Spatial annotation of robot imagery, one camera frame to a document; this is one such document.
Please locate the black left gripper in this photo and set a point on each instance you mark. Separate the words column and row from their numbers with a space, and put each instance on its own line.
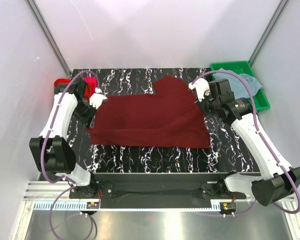
column 86, row 120

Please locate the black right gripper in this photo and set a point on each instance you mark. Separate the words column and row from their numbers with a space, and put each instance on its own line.
column 201, row 105

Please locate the dark red t-shirt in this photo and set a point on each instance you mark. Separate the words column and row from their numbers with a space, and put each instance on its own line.
column 167, row 118

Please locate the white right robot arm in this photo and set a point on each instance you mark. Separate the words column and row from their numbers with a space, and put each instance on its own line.
column 277, row 179

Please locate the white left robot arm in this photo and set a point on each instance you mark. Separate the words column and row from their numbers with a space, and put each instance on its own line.
column 52, row 154

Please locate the light blue t-shirt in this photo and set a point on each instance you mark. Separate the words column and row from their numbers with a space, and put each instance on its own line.
column 237, row 86

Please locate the folded pink t-shirt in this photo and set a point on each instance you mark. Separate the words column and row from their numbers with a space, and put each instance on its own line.
column 91, row 84

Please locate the green plastic bin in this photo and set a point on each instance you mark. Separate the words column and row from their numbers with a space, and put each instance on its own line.
column 244, row 70

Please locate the folded bright red t-shirt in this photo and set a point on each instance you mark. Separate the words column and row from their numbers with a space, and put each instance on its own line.
column 61, row 81

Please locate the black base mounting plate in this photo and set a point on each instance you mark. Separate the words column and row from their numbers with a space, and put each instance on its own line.
column 116, row 185

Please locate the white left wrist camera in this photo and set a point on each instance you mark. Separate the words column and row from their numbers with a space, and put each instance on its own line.
column 97, row 98

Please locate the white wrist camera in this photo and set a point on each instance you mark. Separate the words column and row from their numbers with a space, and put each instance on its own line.
column 201, row 87
column 97, row 98

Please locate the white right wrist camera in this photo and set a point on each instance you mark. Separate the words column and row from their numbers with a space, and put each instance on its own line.
column 201, row 87

